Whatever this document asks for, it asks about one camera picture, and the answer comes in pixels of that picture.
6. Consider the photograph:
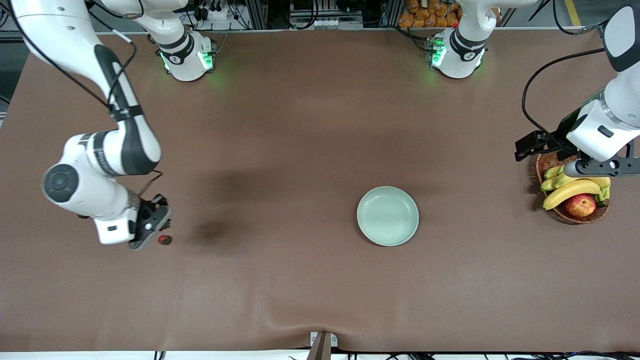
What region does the white power strip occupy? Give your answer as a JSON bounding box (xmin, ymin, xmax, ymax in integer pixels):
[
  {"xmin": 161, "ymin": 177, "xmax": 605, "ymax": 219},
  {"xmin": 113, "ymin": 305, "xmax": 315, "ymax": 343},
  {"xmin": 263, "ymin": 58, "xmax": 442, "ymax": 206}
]
[{"xmin": 192, "ymin": 4, "xmax": 232, "ymax": 22}]

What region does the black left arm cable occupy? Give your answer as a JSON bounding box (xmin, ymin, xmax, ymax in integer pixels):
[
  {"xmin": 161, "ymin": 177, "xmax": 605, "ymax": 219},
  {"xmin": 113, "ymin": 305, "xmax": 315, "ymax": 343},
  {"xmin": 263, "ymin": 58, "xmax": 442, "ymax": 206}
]
[{"xmin": 521, "ymin": 47, "xmax": 608, "ymax": 146}]

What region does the white terminal block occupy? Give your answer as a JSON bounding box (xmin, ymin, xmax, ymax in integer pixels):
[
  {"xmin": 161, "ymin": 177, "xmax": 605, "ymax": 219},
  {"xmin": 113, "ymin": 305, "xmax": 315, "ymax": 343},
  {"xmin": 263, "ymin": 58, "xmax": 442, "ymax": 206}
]
[{"xmin": 312, "ymin": 18, "xmax": 363, "ymax": 30}]

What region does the aluminium frame post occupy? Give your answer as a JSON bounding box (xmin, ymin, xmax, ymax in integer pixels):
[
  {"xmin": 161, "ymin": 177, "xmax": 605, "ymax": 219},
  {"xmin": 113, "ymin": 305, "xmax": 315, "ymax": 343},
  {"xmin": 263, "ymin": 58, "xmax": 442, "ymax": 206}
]
[
  {"xmin": 381, "ymin": 0, "xmax": 401, "ymax": 28},
  {"xmin": 248, "ymin": 0, "xmax": 268, "ymax": 30}
]

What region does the brown table cloth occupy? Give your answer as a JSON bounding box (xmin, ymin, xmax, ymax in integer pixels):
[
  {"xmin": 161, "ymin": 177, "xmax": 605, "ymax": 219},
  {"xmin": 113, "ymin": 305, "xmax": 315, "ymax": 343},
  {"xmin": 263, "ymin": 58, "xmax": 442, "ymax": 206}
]
[{"xmin": 0, "ymin": 28, "xmax": 640, "ymax": 353}]

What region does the brown wicker basket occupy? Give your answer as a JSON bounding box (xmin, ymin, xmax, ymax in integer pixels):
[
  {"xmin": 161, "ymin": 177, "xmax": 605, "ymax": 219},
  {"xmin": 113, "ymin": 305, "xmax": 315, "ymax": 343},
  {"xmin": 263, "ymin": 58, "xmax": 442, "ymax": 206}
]
[{"xmin": 535, "ymin": 150, "xmax": 610, "ymax": 224}]

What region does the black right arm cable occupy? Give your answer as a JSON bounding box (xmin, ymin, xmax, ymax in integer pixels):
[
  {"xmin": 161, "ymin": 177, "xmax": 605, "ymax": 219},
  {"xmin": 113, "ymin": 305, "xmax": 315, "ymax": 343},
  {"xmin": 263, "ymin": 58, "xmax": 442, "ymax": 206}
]
[{"xmin": 7, "ymin": 0, "xmax": 166, "ymax": 198}]

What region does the red yellow apple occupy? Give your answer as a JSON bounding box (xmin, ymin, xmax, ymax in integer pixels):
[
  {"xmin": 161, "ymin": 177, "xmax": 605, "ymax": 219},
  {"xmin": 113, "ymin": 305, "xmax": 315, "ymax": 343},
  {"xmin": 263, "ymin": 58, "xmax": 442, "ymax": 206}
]
[{"xmin": 564, "ymin": 194, "xmax": 597, "ymax": 218}]

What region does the orange bread rolls pile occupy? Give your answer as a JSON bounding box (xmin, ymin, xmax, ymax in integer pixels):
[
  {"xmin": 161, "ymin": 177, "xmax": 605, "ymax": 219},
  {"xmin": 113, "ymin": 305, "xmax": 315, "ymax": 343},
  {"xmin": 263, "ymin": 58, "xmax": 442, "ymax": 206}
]
[{"xmin": 398, "ymin": 0, "xmax": 463, "ymax": 29}]

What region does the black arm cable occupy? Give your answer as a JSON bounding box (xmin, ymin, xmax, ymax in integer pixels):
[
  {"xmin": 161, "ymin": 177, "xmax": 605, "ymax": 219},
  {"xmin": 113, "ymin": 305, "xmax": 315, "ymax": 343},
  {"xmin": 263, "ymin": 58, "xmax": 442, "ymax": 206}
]
[
  {"xmin": 521, "ymin": 47, "xmax": 608, "ymax": 146},
  {"xmin": 7, "ymin": 0, "xmax": 166, "ymax": 198}
]

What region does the pale green round plate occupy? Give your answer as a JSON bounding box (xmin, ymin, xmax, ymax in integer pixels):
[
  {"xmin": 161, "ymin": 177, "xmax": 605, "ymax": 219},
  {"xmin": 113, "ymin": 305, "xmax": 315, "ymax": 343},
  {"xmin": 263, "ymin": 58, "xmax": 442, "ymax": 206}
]
[{"xmin": 356, "ymin": 186, "xmax": 420, "ymax": 247}]

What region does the brown wooden bar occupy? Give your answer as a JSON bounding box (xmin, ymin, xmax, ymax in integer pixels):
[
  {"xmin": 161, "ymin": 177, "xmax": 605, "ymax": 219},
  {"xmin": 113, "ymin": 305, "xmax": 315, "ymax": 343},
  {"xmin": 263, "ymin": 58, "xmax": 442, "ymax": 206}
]
[{"xmin": 306, "ymin": 332, "xmax": 333, "ymax": 360}]

